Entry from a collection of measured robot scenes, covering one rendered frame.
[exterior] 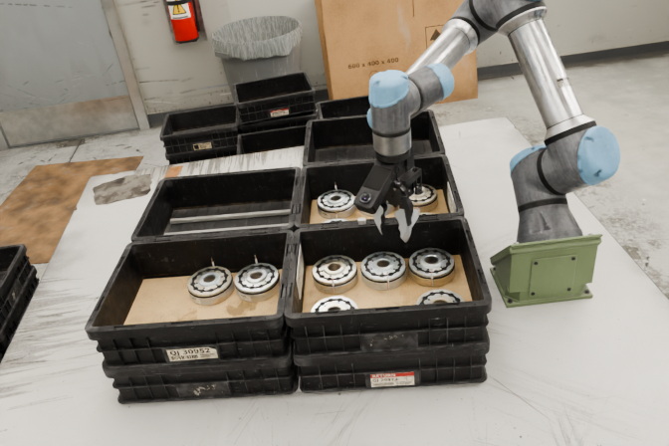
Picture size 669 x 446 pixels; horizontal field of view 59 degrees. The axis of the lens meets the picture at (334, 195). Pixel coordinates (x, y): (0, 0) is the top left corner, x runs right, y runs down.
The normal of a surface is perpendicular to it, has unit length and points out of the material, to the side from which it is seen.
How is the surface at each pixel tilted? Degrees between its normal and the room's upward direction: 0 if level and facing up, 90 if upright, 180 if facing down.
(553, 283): 90
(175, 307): 0
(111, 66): 90
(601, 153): 58
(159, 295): 0
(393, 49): 77
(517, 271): 90
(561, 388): 0
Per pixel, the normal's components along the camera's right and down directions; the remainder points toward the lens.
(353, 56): 0.11, 0.31
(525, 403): -0.11, -0.84
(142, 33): 0.11, 0.51
